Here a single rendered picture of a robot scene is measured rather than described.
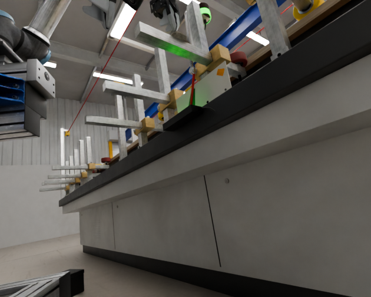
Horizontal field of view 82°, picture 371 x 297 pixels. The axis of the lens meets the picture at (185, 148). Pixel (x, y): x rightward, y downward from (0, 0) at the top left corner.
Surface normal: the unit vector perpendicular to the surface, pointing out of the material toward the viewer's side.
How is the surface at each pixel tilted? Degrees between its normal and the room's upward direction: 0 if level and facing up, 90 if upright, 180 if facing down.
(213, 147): 90
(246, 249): 90
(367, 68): 90
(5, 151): 90
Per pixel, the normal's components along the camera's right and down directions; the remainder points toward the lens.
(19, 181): 0.57, -0.29
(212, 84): -0.78, -0.04
